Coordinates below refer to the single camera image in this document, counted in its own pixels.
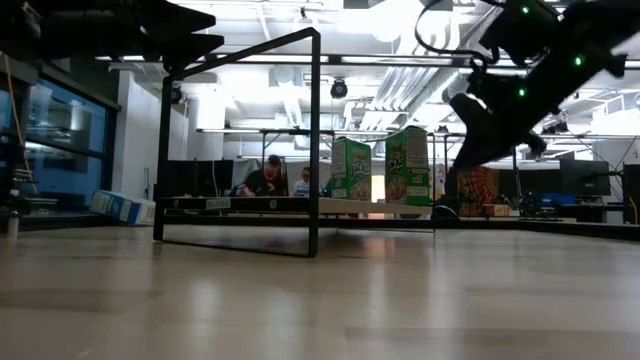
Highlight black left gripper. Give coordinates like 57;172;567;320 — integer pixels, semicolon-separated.
34;0;226;72

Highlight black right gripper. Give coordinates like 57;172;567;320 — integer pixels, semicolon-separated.
448;54;571;170

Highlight green Apple Jacks cereal box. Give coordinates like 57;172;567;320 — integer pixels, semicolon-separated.
384;125;432;208
330;136;373;203

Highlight blue Rice Krispies cereal box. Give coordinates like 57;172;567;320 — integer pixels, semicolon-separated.
89;189;157;227

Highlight wooden shelf black metal frames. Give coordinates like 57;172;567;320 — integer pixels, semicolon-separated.
152;27;436;259

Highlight web patterned orange cloth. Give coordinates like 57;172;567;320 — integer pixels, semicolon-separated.
446;166;501;218

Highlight orange cardboard box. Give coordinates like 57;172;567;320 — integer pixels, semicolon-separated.
481;202;512;218

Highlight black computer monitor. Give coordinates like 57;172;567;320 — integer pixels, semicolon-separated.
558;158;613;198
622;163;640;225
166;158;235;199

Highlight person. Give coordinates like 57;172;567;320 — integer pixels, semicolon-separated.
292;166;313;198
239;154;289;198

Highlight black arched bracket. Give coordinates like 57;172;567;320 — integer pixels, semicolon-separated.
432;203;462;221

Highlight black aluminium table frame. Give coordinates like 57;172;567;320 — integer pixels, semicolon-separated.
0;49;640;242

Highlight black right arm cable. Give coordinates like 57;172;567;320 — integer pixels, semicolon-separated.
413;0;490;71

